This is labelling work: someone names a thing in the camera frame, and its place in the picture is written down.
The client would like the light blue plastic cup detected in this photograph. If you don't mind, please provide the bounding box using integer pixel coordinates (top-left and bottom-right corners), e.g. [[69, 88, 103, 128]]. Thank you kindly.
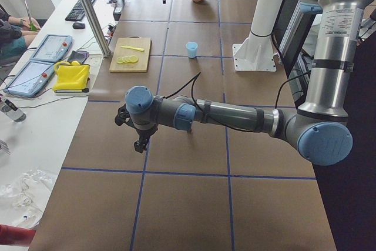
[[186, 42, 198, 59]]

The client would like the yellow plastic knife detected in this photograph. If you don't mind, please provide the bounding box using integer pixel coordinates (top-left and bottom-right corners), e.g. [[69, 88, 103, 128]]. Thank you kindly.
[[120, 45, 145, 52]]

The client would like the wooden cutting board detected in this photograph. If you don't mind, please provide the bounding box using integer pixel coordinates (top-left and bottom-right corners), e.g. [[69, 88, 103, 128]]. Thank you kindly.
[[109, 37, 151, 73]]

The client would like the black keyboard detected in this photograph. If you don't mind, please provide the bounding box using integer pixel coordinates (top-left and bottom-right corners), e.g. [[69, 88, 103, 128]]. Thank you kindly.
[[65, 0, 96, 22]]

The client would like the black computer mouse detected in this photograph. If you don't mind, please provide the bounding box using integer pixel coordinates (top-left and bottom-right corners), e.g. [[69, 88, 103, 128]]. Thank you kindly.
[[72, 21, 86, 29]]

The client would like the yellow cloth bag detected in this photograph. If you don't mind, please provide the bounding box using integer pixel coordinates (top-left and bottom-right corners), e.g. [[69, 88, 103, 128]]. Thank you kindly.
[[52, 61, 90, 93]]

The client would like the white power strip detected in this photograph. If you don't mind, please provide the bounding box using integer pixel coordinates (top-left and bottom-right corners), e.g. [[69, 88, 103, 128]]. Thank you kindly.
[[85, 54, 103, 68]]

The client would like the grey folded cloth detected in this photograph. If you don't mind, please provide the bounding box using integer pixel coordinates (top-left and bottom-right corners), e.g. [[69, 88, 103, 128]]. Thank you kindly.
[[67, 51, 89, 64]]

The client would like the upper teach pendant tablet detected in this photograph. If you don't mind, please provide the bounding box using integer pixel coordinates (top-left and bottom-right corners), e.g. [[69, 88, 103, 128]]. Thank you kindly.
[[31, 34, 73, 63]]

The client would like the teach pendant tablet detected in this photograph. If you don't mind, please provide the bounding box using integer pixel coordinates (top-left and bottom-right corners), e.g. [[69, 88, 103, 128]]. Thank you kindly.
[[31, 34, 73, 63], [4, 59, 55, 98]]

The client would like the lower teach pendant tablet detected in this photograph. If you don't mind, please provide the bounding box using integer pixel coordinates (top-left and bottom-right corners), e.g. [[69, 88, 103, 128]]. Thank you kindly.
[[4, 59, 55, 98]]

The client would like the clear plastic bag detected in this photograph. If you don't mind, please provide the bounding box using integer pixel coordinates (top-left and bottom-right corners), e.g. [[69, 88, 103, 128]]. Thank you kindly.
[[1, 168, 58, 229]]

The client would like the clear water bottle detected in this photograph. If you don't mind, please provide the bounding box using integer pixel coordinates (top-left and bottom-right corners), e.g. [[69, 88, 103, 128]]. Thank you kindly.
[[1, 95, 26, 122]]

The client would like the seated person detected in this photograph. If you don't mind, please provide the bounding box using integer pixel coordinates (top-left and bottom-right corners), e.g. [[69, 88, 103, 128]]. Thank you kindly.
[[1, 8, 41, 60]]

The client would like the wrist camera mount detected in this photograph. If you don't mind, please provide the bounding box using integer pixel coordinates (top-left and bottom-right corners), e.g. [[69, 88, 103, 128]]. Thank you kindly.
[[114, 104, 134, 128]]

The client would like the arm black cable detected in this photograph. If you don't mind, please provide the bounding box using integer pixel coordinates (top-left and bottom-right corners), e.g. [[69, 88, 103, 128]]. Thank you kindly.
[[164, 70, 312, 133]]

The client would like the aluminium frame post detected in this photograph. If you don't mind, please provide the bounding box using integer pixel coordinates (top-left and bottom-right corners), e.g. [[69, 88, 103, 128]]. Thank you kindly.
[[80, 0, 111, 58]]

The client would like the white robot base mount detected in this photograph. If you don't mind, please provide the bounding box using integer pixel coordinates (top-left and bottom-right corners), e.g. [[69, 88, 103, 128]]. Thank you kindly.
[[233, 0, 283, 72]]

